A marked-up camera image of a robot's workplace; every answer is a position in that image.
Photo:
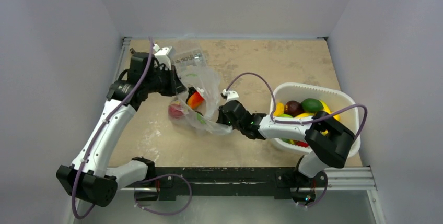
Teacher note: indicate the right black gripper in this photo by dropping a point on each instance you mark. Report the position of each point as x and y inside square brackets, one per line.
[222, 115]

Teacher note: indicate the red apple in basket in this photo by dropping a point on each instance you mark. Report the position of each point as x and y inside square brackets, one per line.
[301, 144]

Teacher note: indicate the dark green fake avocado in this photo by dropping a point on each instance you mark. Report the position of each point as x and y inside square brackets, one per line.
[311, 105]

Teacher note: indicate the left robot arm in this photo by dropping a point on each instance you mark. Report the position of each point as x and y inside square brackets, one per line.
[89, 177]

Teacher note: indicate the orange fake fruit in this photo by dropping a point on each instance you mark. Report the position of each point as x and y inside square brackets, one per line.
[194, 100]

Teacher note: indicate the clear plastic bag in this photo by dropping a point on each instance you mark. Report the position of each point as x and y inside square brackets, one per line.
[206, 81]

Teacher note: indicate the dark red fake fruit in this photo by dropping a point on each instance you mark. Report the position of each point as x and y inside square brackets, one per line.
[293, 108]

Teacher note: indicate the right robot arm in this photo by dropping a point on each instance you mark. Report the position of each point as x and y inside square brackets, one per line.
[330, 141]

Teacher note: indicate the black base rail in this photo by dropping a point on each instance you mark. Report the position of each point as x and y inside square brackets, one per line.
[275, 182]

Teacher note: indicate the clear plastic screw box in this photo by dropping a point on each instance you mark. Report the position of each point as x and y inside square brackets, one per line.
[188, 53]

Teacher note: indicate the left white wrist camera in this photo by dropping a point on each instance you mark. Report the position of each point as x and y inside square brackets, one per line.
[163, 57]

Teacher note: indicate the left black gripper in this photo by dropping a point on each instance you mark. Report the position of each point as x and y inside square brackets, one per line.
[175, 85]

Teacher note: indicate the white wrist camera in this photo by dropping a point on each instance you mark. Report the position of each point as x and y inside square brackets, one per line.
[163, 57]
[229, 95]

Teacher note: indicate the yellow fake banana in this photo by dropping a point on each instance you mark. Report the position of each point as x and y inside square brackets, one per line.
[325, 108]

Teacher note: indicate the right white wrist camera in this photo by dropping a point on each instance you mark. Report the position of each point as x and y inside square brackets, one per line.
[229, 95]

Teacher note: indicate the light green fake apple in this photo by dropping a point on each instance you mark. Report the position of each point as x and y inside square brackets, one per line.
[285, 116]

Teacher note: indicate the yellow fake lemon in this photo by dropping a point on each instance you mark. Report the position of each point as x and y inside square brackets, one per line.
[279, 109]

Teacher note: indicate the white plastic basket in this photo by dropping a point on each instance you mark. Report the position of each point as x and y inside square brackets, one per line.
[334, 99]

